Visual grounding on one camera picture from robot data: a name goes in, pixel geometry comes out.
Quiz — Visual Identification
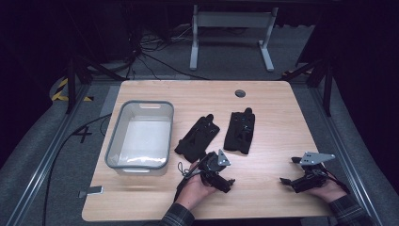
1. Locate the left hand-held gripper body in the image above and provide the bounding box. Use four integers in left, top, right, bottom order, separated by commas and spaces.
197, 149, 232, 184

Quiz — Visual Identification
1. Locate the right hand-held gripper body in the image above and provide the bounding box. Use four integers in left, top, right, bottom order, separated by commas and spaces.
293, 152, 336, 193

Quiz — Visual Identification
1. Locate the person's right hand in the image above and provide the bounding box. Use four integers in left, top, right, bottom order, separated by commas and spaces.
309, 180, 348, 203

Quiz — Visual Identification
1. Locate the person's left hand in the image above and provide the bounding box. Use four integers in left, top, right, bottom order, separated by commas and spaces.
174, 159, 218, 211

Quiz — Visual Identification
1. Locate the black metal stand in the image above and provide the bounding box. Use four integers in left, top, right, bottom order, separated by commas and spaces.
65, 54, 127, 115
281, 58, 334, 118

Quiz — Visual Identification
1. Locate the grey tape strip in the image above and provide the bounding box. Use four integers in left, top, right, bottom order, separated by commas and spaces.
77, 186, 104, 199

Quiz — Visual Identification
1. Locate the yellow black hazard tape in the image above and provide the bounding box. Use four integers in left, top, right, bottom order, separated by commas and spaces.
51, 77, 95, 103

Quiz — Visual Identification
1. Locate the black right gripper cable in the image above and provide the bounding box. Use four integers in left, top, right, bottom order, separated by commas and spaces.
324, 169, 351, 195

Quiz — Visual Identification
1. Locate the aluminium floor rail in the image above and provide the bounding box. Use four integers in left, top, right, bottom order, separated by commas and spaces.
309, 84, 384, 226
5, 84, 91, 226

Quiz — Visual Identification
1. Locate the bundle of floor cables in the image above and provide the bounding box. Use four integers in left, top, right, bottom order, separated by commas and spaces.
124, 26, 209, 81

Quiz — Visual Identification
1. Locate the white metal desk frame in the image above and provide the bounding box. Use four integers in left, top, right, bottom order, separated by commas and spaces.
189, 4, 279, 73

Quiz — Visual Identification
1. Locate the long black floor cable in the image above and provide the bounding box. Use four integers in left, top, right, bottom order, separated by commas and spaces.
41, 113, 113, 226

